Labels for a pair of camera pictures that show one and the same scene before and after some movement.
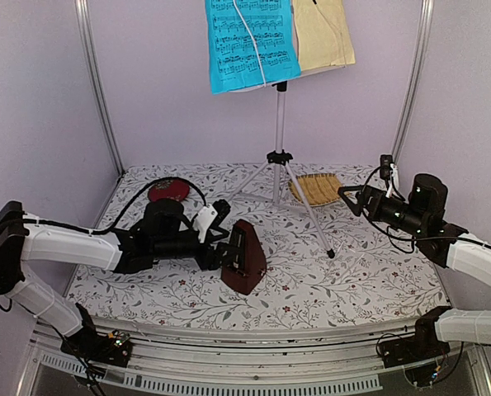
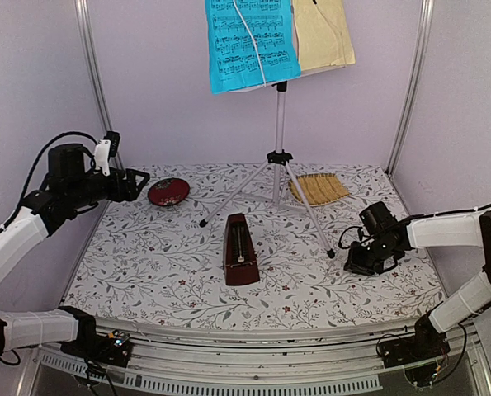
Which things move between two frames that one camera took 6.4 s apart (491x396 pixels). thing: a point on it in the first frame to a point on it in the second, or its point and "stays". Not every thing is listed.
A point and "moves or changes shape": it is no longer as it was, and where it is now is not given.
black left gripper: [215, 262] to [130, 192]
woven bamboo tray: [317, 188] stays
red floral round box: [170, 189] stays
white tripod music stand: [280, 158] stays
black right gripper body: [410, 219] to [372, 259]
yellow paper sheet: [323, 34] stays
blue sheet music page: [233, 60] stays
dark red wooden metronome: [250, 265] moves or changes shape
